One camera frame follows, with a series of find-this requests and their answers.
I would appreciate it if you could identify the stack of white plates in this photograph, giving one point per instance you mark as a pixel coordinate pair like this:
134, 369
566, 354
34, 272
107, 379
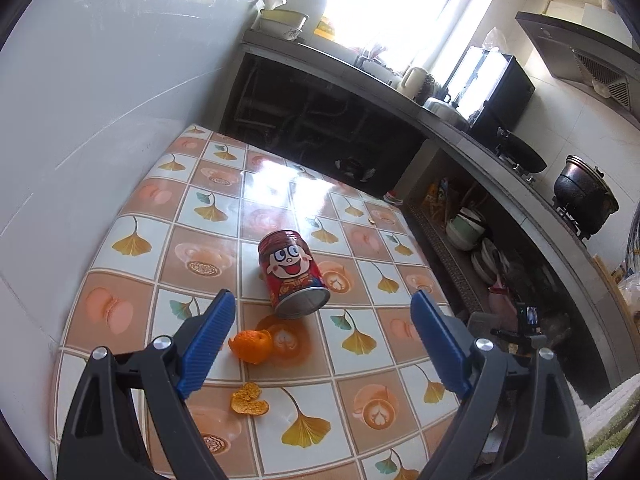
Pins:
487, 262

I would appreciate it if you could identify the white bowl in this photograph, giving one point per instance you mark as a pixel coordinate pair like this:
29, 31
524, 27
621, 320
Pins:
470, 217

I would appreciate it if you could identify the perforated metal shelf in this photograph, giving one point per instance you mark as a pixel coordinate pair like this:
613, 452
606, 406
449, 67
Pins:
440, 255

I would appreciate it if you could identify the white fluffy blanket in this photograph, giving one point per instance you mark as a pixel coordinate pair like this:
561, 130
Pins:
605, 410

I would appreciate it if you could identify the bright window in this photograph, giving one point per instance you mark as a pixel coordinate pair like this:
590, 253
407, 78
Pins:
395, 5

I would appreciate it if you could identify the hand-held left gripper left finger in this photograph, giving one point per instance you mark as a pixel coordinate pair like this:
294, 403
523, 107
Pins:
210, 340

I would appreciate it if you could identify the yellow box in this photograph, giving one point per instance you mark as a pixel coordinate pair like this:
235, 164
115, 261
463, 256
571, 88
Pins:
325, 27

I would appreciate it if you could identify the pale green bowl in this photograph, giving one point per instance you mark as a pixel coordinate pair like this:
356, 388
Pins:
462, 237

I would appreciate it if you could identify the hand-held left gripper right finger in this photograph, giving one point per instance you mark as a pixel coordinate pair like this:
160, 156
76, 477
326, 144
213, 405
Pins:
440, 345

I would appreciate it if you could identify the white kettle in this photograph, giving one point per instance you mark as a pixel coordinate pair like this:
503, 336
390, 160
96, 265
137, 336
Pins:
412, 82

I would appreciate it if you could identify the steel pot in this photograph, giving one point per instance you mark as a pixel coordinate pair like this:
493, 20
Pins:
445, 112

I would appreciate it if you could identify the concrete kitchen counter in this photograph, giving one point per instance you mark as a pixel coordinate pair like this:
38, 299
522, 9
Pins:
550, 260

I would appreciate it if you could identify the orange yellow packet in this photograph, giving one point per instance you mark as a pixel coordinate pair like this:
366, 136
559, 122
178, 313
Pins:
436, 194

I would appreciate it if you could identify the red cartoon drink can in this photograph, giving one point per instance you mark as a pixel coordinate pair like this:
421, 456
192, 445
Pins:
287, 270

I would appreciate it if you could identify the patterned tablecloth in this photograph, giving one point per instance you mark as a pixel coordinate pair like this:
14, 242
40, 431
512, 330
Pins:
210, 240

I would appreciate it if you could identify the flat orange peel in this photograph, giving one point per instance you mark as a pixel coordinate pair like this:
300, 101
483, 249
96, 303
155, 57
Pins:
247, 402

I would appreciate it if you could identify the clear plastic bag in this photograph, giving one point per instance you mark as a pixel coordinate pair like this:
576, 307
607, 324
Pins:
495, 40

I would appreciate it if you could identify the black plastic bag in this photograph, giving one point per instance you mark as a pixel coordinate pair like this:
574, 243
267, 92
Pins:
355, 170

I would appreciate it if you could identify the wooden cutting board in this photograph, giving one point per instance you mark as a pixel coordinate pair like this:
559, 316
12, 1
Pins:
607, 285

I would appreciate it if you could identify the black wok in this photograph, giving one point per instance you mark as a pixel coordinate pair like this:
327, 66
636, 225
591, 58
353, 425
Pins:
520, 155

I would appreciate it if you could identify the range hood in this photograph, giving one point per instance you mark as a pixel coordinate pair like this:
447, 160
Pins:
565, 45

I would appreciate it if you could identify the green shaggy mat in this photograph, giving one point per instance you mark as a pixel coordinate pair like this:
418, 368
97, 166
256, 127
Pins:
620, 455

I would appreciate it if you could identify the black cooking pot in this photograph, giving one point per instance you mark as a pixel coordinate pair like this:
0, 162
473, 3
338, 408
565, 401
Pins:
582, 190

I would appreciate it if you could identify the black countertop appliance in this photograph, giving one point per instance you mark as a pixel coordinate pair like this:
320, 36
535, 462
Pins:
505, 100

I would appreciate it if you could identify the curled orange peel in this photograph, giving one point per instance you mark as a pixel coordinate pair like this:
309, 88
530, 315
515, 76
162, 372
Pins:
250, 347

